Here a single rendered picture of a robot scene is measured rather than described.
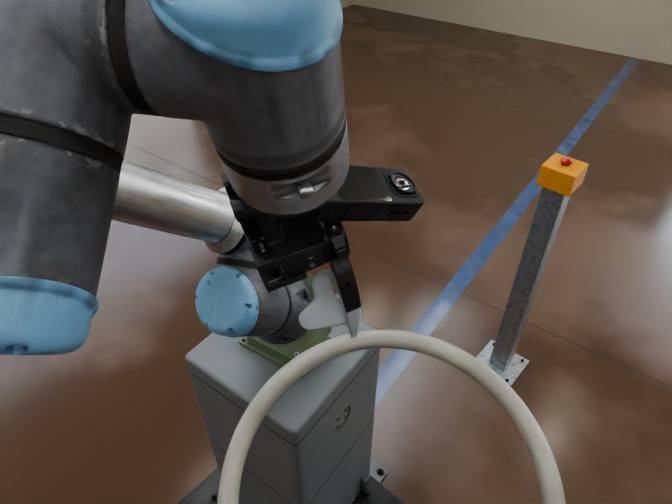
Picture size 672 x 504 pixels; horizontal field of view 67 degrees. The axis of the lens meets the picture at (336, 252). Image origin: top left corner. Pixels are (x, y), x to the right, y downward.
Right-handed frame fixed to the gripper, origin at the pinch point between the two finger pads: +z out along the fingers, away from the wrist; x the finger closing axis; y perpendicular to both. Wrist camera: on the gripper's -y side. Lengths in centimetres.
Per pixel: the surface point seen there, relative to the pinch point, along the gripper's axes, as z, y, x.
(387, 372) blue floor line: 187, -24, -30
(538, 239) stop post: 119, -88, -40
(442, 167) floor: 262, -134, -174
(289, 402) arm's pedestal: 79, 15, -8
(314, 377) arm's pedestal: 82, 7, -12
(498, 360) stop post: 186, -74, -16
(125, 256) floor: 209, 89, -157
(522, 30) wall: 384, -368, -398
